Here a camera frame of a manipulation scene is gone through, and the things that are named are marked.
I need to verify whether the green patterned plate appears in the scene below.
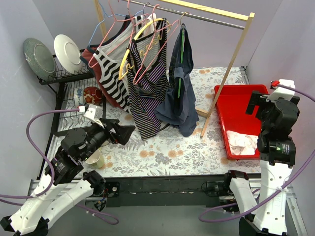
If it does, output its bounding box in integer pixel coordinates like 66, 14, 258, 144
23, 38, 56, 81

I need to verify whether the yellow hanger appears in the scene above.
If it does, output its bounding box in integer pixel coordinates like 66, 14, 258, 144
119, 18, 164, 80

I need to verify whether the white plate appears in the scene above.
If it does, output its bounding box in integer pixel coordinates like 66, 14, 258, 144
54, 34, 83, 74

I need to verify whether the pink wire hanger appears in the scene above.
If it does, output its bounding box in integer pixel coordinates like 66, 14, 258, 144
132, 3, 180, 85

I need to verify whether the blue white cup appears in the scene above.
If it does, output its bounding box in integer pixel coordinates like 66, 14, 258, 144
74, 88, 85, 107

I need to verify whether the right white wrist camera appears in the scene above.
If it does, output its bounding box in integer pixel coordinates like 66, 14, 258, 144
266, 79, 295, 102

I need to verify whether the maroon tank top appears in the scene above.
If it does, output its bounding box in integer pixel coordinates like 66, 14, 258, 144
80, 15, 130, 109

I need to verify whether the red floral bowl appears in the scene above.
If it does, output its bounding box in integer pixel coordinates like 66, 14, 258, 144
83, 87, 103, 105

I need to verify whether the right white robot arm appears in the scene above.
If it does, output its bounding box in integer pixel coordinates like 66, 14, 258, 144
222, 91, 300, 236

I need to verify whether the floral table mat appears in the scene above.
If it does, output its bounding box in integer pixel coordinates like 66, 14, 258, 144
96, 67, 260, 177

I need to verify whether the red plastic bin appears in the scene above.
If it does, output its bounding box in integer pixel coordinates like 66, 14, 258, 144
216, 85, 268, 160

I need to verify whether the blue wire hanger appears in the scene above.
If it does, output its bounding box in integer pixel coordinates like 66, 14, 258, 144
87, 0, 145, 49

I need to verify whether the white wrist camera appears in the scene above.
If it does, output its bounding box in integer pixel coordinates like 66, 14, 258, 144
266, 79, 295, 102
78, 104, 104, 128

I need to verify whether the navy blue tank top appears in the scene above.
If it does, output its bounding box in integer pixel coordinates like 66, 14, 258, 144
154, 24, 199, 137

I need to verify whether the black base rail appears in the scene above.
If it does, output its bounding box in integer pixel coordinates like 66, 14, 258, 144
106, 175, 233, 207

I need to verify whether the purple striped tank top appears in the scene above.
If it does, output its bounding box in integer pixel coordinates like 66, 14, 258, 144
126, 19, 169, 140

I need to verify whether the wooden clothes rack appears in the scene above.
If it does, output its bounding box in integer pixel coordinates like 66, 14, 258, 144
94, 0, 255, 138

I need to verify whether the pink hanger on rack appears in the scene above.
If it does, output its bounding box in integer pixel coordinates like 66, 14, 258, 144
88, 0, 148, 68

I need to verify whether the black dish rack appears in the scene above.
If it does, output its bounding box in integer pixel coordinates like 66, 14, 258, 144
36, 49, 109, 180

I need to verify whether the green hanger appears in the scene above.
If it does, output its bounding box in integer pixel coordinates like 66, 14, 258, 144
178, 29, 185, 98

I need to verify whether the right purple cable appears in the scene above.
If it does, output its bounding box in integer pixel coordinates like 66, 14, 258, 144
198, 85, 315, 223

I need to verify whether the black white striped top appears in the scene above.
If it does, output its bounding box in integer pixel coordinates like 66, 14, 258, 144
93, 15, 146, 112

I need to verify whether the light green mug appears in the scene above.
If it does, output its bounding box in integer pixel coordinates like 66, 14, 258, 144
85, 149, 104, 169

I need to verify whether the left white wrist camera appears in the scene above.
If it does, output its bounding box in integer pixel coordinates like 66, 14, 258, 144
78, 104, 104, 128

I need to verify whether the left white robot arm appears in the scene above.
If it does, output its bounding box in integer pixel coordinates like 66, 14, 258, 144
0, 118, 135, 236

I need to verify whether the white tank top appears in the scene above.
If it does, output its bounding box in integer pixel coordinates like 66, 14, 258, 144
226, 130, 258, 156

